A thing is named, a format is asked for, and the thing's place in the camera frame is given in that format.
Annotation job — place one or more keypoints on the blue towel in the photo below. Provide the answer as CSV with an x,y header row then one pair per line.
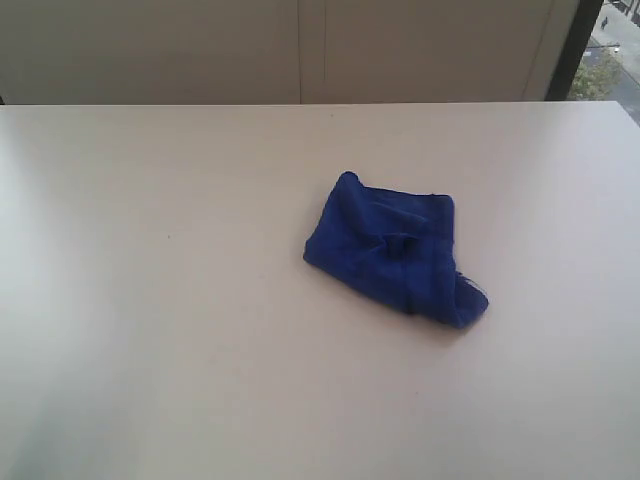
x,y
396,248

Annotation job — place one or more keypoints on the black window frame post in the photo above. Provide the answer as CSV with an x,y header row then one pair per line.
x,y
574,46

